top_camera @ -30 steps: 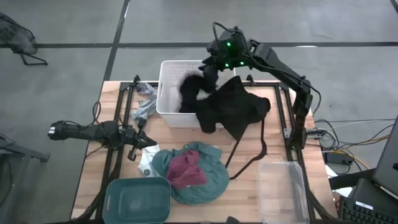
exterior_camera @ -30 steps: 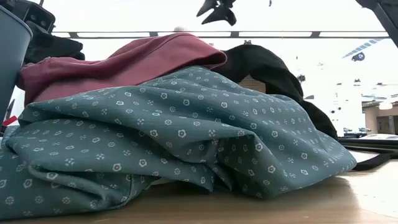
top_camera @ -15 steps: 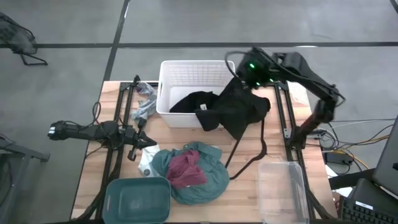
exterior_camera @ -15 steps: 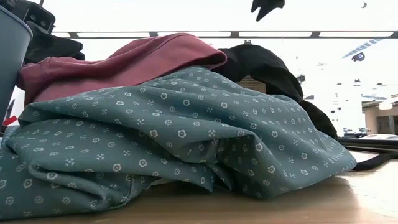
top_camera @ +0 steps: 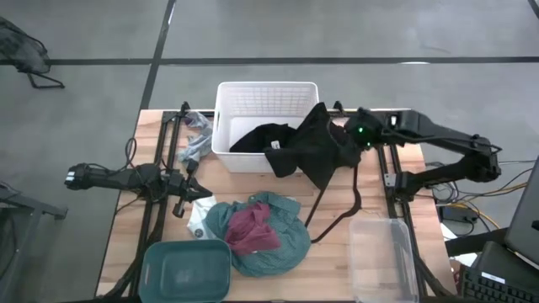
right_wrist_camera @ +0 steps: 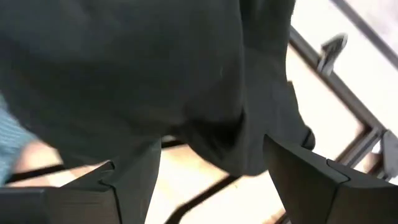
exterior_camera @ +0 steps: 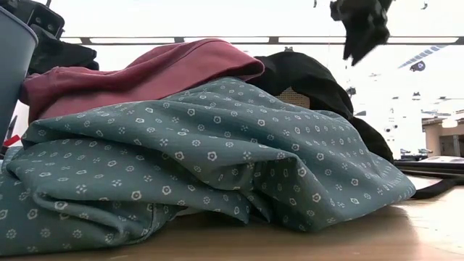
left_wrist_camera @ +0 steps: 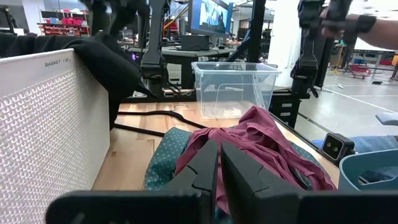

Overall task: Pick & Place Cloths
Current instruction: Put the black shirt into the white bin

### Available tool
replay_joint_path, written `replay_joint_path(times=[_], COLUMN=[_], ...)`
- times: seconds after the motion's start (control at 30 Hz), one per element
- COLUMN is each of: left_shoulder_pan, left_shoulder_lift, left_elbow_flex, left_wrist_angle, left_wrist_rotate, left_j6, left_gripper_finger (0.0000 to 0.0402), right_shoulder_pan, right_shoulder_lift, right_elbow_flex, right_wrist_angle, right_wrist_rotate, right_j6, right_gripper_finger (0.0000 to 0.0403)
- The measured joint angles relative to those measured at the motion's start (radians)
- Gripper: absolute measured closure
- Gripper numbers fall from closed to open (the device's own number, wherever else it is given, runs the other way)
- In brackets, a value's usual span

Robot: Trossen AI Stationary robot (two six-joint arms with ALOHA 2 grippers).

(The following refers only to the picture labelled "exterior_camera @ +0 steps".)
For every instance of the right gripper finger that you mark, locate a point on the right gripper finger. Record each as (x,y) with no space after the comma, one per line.
(373,41)
(354,49)

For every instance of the red tag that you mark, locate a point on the red tag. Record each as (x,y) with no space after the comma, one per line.
(11,140)

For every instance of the black overhead light bar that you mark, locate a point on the black overhead light bar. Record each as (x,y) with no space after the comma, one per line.
(272,40)

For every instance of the clear plastic bag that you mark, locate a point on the clear plastic bag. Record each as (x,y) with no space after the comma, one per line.
(442,159)

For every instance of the maroon cloth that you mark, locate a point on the maroon cloth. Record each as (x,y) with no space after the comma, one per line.
(145,79)

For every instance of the teal floral patterned cloth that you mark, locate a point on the teal floral patterned cloth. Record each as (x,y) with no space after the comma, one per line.
(217,152)

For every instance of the teal plastic bin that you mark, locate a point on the teal plastic bin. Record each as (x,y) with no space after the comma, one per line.
(14,72)

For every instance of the black cloth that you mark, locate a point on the black cloth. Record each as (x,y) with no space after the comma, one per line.
(308,78)

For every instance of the black camera on bar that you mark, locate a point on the black camera on bar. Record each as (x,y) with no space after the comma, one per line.
(288,49)

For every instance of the black ceiling camera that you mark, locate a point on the black ceiling camera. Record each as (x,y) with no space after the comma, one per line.
(351,90)

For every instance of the black table frame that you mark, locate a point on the black table frame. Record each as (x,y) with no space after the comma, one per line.
(427,165)

